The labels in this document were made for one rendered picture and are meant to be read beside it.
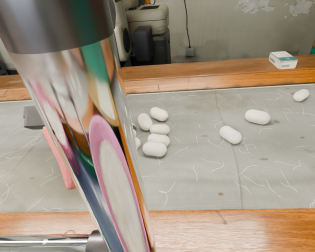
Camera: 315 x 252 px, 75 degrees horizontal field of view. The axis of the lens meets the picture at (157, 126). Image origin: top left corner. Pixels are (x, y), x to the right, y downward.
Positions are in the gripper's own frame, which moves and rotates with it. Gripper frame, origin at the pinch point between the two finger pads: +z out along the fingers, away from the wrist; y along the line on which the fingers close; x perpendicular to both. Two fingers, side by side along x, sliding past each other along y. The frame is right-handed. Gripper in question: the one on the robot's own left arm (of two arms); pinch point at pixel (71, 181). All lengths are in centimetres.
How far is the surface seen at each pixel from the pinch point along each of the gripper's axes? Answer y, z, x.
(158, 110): 10.6, -11.4, 9.7
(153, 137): 10.0, -5.9, 5.3
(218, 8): 65, -151, 147
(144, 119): 8.3, -9.5, 7.9
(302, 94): 37.2, -13.6, 12.3
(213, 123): 20.2, -8.7, 10.2
